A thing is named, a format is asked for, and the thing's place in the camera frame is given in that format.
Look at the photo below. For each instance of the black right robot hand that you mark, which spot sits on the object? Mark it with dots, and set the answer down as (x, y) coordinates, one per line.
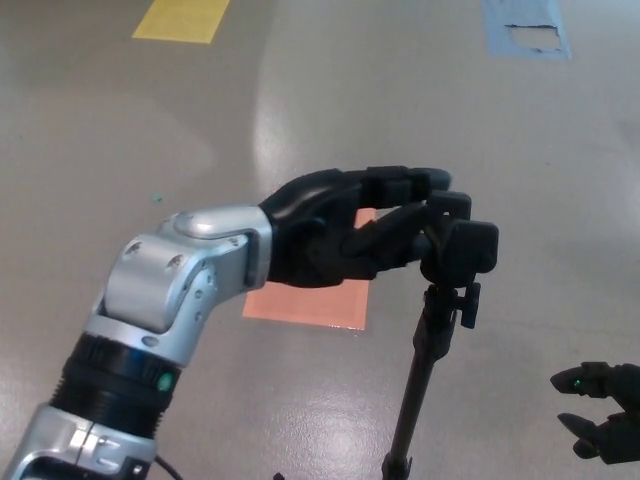
(627, 400)

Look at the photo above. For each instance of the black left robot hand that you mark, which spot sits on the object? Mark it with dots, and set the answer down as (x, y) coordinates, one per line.
(310, 240)

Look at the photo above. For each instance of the black phone stand tripod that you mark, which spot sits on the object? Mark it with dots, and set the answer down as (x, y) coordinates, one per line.
(472, 245)

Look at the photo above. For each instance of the orange rectangular floor marking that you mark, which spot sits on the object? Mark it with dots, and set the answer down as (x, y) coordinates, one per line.
(310, 305)

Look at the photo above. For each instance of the yellow rectangular floor marking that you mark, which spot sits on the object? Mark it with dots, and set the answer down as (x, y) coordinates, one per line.
(180, 17)

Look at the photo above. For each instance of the torn blue floor marking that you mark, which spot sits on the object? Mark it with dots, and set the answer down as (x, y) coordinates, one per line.
(517, 12)

